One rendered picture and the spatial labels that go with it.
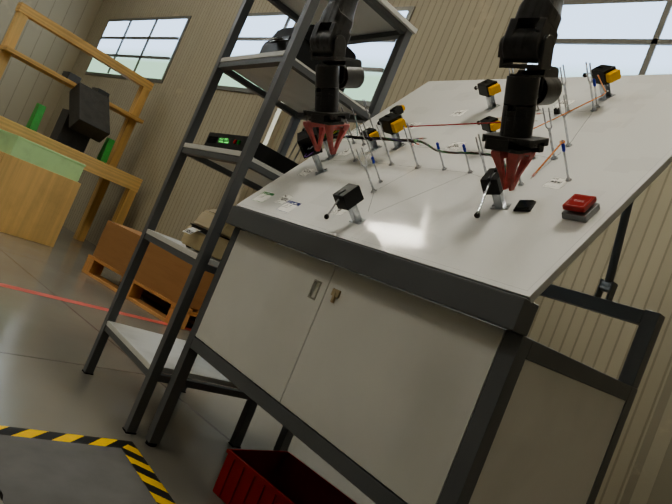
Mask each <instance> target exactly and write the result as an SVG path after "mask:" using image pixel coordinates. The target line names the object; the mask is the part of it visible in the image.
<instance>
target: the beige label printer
mask: <svg viewBox="0 0 672 504"><path fill-rule="evenodd" d="M216 211H217V209H210V210H205V211H204V212H202V213H201V214H200V215H199V217H198V218H197V219H196V220H195V221H194V223H195V224H192V223H191V225H192V226H190V225H189V226H188V227H187V228H191V227H194V228H197V229H199V230H201V231H196V232H194V233H192V234H188V233H185V232H184V235H183V237H182V239H181V241H182V243H183V244H185V245H186V247H188V248H193V249H195V250H197V251H199V250H200V248H201V246H202V243H203V241H204V239H205V236H206V234H207V232H208V229H209V227H210V225H211V222H212V220H213V218H214V215H215V213H216ZM234 228H235V226H232V225H230V224H228V223H225V225H224V227H223V230H222V232H221V234H220V237H219V239H218V241H217V244H216V246H215V248H214V251H213V253H212V255H211V257H213V258H216V259H218V260H221V258H222V256H223V254H224V251H225V249H226V247H227V244H228V242H229V240H230V237H231V235H232V233H233V230H234Z"/></svg>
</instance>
